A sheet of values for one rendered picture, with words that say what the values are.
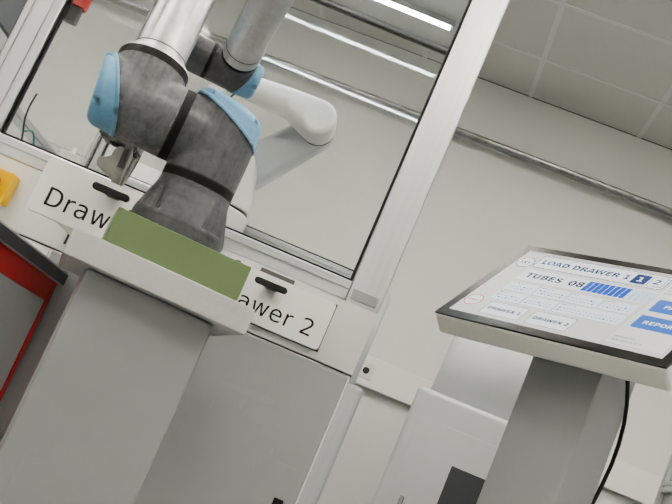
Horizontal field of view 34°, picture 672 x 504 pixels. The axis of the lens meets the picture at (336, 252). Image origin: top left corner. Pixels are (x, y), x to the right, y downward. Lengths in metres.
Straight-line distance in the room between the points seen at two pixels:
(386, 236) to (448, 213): 3.26
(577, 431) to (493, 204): 3.73
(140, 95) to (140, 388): 0.43
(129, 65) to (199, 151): 0.17
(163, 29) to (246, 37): 0.37
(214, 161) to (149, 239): 0.16
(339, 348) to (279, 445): 0.24
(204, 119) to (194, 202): 0.13
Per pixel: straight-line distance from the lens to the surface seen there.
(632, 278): 2.16
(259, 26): 2.04
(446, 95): 2.51
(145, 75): 1.67
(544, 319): 2.06
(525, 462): 2.07
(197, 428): 2.37
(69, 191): 2.13
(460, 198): 5.69
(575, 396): 2.06
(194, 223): 1.63
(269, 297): 2.36
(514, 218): 5.68
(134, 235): 1.59
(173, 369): 1.59
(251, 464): 2.36
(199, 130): 1.66
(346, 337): 2.37
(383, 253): 2.40
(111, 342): 1.58
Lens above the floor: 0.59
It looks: 11 degrees up
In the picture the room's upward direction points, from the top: 23 degrees clockwise
